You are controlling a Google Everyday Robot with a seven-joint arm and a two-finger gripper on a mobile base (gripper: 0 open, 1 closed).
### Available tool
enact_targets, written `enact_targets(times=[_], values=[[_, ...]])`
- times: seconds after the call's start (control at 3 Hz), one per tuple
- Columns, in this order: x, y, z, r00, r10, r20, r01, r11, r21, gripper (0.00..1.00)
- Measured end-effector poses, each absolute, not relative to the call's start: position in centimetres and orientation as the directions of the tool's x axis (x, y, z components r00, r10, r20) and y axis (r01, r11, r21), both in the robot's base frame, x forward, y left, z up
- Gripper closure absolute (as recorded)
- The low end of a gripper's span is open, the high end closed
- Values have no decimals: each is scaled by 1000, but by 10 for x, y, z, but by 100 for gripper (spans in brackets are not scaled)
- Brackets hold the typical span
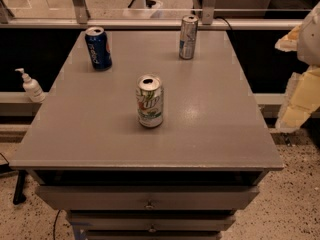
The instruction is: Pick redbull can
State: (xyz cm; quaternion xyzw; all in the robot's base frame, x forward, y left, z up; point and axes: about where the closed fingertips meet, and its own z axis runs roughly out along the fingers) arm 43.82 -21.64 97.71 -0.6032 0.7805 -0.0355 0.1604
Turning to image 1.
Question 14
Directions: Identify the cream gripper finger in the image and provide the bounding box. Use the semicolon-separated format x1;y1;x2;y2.
275;25;301;52
275;67;320;133

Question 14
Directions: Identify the silver redbull can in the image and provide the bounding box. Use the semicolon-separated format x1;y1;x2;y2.
179;15;198;60

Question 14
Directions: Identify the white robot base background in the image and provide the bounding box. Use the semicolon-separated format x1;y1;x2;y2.
123;0;163;19

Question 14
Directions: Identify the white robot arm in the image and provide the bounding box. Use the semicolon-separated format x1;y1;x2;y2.
275;2;320;133

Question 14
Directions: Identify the white green 7up can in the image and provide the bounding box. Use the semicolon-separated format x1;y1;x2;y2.
136;74;164;128

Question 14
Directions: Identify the blue pepsi can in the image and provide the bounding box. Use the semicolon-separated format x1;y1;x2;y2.
85;26;112;71

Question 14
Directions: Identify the grey drawer cabinet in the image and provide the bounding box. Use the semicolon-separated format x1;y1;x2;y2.
11;31;283;240

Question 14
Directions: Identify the grey drawer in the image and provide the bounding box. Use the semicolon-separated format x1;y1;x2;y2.
67;212;235;231
36;186;259;211

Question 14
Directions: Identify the white pump lotion bottle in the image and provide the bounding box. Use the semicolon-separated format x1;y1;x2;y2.
16;68;45;103

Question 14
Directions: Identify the top grey drawer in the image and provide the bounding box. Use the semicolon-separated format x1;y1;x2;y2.
36;186;259;211

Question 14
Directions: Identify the black stand leg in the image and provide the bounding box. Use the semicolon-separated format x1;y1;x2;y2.
13;171;26;205

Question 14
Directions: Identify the black floor cable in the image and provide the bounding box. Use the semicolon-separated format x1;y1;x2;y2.
52;209;63;240

